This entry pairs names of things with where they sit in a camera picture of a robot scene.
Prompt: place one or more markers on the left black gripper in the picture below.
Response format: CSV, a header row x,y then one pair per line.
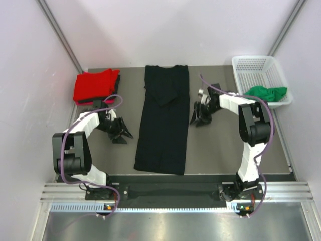
x,y
121,128

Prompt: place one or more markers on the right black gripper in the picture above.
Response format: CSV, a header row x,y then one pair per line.
x,y
204,120

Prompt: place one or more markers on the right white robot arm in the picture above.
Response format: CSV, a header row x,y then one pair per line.
x,y
255,130

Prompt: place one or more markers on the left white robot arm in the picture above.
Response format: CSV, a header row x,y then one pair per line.
x,y
72,158

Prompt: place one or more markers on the folded pink t shirt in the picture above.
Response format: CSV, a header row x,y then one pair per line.
x,y
90,102

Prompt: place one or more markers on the folded red t shirt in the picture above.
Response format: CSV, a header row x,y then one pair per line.
x,y
90,86

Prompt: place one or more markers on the white plastic basket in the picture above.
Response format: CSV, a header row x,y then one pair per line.
x,y
250,71

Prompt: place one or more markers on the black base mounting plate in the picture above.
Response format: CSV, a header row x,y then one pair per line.
x,y
181,195

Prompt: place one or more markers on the green crumpled t shirt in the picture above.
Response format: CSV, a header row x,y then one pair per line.
x,y
267,94

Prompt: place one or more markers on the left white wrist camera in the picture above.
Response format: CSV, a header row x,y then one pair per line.
x,y
112,114

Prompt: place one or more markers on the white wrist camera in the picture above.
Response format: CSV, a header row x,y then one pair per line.
x,y
112,114
204,99

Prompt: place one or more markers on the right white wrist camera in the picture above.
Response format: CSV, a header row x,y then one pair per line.
x,y
204,99

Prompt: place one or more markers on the slotted grey cable duct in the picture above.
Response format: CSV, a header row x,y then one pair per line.
x,y
107,208

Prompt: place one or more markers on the aluminium front rail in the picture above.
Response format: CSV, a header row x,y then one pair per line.
x,y
273,191

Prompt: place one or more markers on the right aluminium corner post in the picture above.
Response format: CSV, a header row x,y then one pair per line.
x,y
295,11

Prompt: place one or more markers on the aluminium corner post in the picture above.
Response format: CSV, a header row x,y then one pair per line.
x,y
295,11
59,33

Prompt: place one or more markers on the left aluminium corner post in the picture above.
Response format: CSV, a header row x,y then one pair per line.
x,y
59,33

